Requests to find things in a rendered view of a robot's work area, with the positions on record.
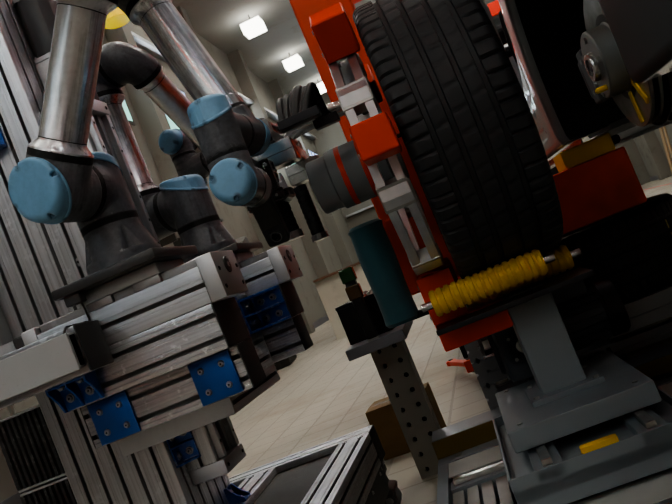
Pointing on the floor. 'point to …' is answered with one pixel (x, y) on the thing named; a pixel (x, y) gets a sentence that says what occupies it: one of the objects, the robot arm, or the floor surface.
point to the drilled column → (409, 404)
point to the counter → (336, 295)
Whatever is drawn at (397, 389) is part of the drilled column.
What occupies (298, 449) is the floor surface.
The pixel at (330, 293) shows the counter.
